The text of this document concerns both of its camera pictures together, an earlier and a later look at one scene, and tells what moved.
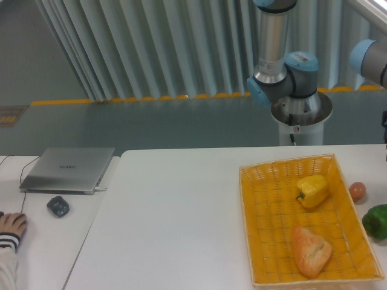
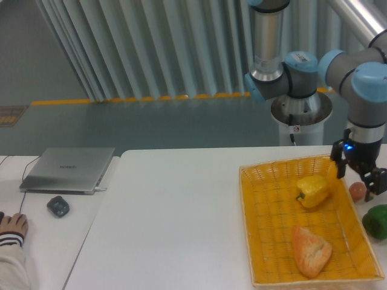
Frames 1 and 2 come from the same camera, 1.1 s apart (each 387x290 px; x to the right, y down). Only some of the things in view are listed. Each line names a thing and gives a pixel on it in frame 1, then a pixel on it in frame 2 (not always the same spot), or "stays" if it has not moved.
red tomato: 357,190 stays
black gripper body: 384,124 to 364,156
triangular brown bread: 312,251 stays
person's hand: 13,223 stays
